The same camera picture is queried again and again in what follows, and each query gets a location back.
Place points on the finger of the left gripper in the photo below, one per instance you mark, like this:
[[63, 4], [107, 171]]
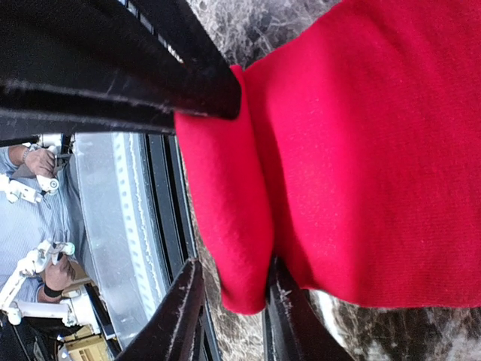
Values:
[[19, 126], [157, 55]]

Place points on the black front rail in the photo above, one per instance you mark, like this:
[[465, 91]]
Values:
[[173, 223]]

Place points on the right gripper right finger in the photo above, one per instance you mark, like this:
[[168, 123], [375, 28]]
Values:
[[292, 331]]

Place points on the grey slotted cable duct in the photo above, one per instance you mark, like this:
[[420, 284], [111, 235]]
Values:
[[120, 229]]

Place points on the operator person striped shirt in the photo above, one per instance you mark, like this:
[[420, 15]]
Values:
[[56, 218]]

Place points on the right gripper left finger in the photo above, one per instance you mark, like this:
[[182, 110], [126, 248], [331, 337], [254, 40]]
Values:
[[174, 331]]

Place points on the red sock plain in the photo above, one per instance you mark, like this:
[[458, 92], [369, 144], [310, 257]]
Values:
[[355, 158]]

